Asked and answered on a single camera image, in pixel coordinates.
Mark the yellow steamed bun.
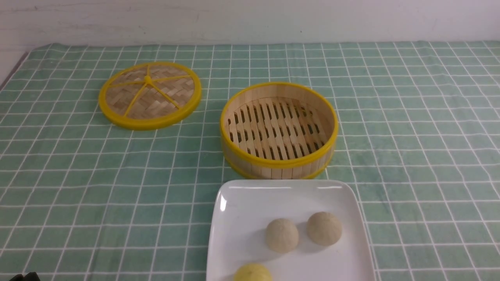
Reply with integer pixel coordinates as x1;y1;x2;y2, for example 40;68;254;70
233;263;273;281

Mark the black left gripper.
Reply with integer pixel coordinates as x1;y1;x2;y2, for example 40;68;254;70
10;272;39;281

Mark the beige steamed bun front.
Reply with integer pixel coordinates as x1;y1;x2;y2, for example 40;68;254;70
265;218;300;254

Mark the yellow-rimmed bamboo steamer lid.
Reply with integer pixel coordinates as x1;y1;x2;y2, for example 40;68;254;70
98;62;202;130

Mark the beige steamed bun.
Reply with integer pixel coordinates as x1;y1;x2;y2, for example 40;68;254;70
265;218;300;254
306;212;343;247

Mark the green checkered tablecloth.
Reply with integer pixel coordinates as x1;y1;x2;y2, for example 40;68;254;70
0;41;500;281

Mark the white square plate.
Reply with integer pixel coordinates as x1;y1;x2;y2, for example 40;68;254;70
206;180;376;281

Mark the yellow-rimmed bamboo steamer basket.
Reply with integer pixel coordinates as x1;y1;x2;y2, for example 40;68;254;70
220;82;339;180

